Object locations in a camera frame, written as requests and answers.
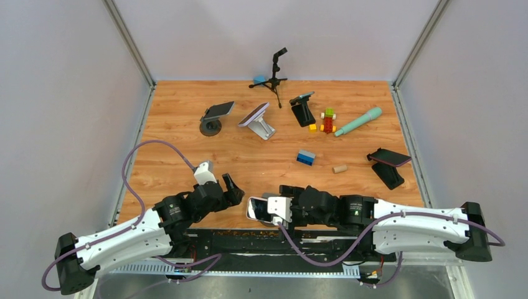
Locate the red green toy brick car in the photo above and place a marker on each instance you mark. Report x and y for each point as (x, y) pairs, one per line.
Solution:
(328, 117)

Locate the blue grey duplo brick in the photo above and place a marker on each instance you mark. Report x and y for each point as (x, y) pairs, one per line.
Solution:
(305, 157)

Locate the white folding phone stand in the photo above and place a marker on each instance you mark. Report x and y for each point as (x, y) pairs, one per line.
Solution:
(262, 128)

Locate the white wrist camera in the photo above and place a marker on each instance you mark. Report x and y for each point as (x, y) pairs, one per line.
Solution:
(280, 209)
(204, 173)

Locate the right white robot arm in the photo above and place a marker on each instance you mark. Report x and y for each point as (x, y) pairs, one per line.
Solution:
(386, 227)

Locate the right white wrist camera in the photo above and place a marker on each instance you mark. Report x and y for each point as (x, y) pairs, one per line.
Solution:
(280, 209)

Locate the black mini tripod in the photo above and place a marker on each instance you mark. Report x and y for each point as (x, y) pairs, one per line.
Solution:
(273, 82)

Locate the dark round-base phone stand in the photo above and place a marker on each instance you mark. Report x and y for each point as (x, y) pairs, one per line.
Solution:
(211, 127)

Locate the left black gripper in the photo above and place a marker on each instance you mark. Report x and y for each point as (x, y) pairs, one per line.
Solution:
(233, 197)

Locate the wooden cylinder peg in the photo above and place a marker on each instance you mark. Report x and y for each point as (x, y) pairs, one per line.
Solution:
(339, 169)

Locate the black phone stand right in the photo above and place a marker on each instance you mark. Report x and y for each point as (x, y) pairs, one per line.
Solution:
(388, 175)

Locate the black phone stand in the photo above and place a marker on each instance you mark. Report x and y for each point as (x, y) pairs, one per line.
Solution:
(388, 175)
(303, 114)

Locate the pink case smartphone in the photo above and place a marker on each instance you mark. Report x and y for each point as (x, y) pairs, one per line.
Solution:
(257, 210)

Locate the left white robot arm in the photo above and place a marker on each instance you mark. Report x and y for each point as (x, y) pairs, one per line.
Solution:
(159, 231)

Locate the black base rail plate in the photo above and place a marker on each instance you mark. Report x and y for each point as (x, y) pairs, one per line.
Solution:
(267, 250)

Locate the grey round-base phone stand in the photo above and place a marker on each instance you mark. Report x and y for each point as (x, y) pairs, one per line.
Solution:
(267, 195)

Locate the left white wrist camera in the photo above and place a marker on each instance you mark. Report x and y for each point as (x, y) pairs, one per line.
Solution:
(204, 173)

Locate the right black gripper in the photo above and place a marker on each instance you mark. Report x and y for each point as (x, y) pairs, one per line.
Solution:
(289, 191)

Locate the purple dark smartphone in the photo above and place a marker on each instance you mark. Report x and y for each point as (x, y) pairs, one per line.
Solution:
(389, 157)

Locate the teal small block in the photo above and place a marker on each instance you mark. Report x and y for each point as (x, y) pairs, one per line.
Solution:
(259, 79)

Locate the lavender phone on white stand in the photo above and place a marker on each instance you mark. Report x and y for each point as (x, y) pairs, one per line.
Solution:
(254, 115)

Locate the black phone stand rear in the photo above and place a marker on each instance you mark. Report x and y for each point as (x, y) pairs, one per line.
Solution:
(303, 114)

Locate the grey phone on round stand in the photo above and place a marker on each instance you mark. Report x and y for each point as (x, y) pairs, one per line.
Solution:
(216, 111)

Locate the blue phone on black stand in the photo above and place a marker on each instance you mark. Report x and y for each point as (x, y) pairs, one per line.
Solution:
(301, 98)

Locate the teal cylinder toy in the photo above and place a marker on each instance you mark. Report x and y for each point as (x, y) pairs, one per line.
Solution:
(363, 119)

